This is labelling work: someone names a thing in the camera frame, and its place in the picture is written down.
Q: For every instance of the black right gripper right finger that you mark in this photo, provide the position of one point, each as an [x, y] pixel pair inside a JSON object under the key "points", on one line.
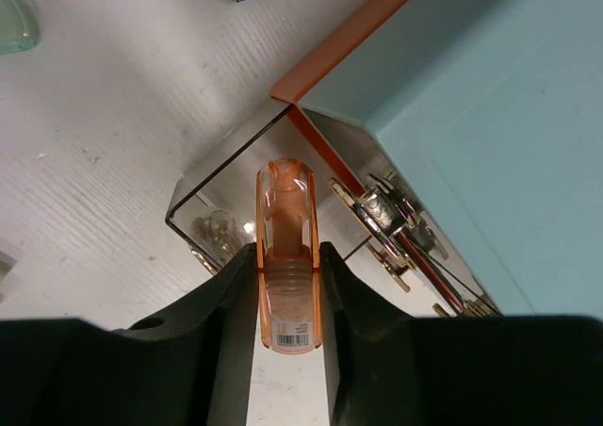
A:
{"points": [[385, 367]]}

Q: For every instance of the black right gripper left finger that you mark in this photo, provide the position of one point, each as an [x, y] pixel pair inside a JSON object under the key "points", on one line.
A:
{"points": [[189, 363]]}

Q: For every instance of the clear drawer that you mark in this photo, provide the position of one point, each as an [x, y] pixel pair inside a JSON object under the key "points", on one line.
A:
{"points": [[213, 205]]}

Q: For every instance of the orange highlighter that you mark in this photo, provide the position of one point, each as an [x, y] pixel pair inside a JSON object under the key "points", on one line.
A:
{"points": [[288, 267]]}

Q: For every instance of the green highlighter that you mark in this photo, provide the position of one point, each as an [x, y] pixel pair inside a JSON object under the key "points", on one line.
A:
{"points": [[19, 28]]}

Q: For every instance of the teal drawer box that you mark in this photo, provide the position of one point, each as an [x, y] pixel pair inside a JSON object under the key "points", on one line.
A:
{"points": [[491, 110]]}

